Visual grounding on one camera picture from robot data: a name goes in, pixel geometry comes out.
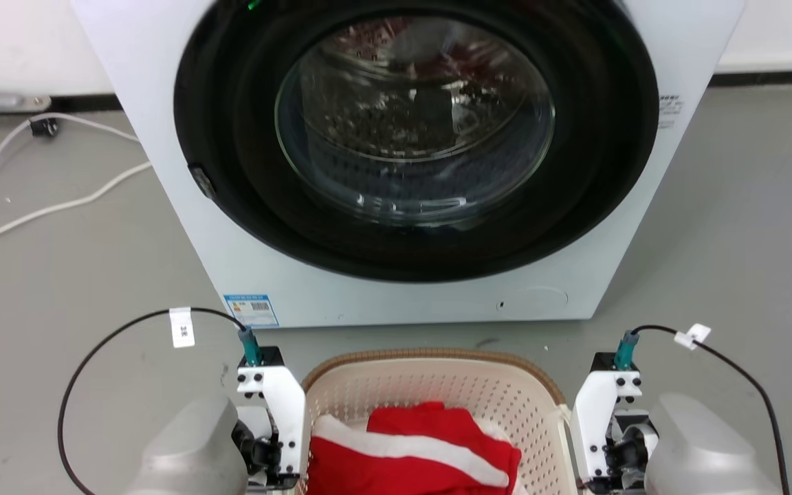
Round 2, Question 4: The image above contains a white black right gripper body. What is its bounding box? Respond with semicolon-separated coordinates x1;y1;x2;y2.
569;352;661;495

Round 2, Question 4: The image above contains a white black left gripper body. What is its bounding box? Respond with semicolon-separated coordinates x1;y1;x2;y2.
234;346;307;492

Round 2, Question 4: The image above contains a cream perforated plastic laundry basket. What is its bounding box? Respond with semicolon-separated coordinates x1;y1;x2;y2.
294;347;580;495

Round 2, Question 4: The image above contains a blue white energy label sticker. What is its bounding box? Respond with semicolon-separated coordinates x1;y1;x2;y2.
223;294;280;328

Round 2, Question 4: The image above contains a white front-load washing machine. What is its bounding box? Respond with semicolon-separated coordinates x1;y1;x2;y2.
69;0;746;329

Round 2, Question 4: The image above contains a red garment with white stripe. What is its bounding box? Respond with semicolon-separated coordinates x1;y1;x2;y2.
305;401;523;495

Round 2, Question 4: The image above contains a black round glass washer door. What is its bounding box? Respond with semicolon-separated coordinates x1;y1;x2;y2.
173;0;660;283

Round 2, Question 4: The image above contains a small printed text sticker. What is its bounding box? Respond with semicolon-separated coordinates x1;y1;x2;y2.
657;94;685;131

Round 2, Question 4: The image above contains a white paper cable tag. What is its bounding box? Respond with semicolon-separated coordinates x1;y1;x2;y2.
168;307;196;349
674;323;712;351

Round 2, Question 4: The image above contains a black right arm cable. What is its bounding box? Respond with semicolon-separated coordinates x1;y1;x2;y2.
613;324;791;495

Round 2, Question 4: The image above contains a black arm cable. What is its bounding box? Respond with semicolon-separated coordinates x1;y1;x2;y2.
613;324;791;495
57;307;265;495

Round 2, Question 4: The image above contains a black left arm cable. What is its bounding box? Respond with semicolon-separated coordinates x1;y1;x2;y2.
57;307;265;495

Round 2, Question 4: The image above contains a thick white floor cable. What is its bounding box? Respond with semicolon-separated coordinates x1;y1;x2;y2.
0;162;154;249

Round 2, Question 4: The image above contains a thin grey floor cable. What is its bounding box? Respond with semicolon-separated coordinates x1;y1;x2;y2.
0;112;142;470

